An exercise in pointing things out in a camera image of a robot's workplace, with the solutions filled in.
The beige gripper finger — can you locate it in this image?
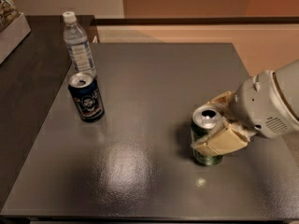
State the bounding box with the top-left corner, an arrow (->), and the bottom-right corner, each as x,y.
191,118 -> 256,156
208,91 -> 235,119

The green soda can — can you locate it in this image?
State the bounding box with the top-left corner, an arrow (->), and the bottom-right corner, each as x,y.
191,105 -> 222,166

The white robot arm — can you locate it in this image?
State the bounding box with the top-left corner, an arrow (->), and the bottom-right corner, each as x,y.
192,61 -> 299,156

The dark blue soda can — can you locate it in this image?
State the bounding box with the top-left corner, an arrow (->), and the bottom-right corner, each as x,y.
68,72 -> 104,122

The clear plastic water bottle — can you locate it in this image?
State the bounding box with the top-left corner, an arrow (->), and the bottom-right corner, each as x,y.
63,11 -> 96,77

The white box with snacks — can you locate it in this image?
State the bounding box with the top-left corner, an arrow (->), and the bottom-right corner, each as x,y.
0,0 -> 31,64

